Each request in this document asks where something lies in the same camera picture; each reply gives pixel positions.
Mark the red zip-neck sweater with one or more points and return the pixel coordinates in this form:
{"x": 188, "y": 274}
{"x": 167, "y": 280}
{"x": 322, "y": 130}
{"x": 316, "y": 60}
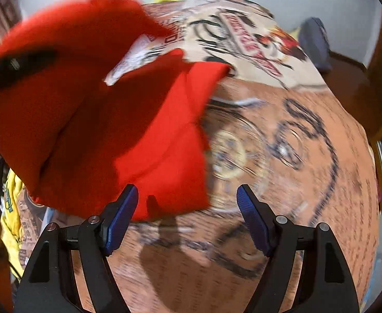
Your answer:
{"x": 96, "y": 120}

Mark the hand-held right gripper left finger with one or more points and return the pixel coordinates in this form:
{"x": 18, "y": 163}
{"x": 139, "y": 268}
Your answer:
{"x": 122, "y": 213}

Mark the dark blue bag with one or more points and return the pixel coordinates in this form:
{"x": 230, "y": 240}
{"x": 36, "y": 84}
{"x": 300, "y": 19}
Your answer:
{"x": 315, "y": 40}

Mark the yellow fleece blanket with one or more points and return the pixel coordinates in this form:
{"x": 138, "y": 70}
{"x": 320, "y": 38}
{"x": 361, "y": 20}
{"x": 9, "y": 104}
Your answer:
{"x": 12, "y": 208}

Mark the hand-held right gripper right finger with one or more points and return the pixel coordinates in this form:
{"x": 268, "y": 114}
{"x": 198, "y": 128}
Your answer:
{"x": 253, "y": 218}

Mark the newspaper print bed blanket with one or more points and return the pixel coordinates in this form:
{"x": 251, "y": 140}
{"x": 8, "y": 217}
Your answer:
{"x": 292, "y": 169}

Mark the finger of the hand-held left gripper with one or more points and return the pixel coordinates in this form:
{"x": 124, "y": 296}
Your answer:
{"x": 13, "y": 66}

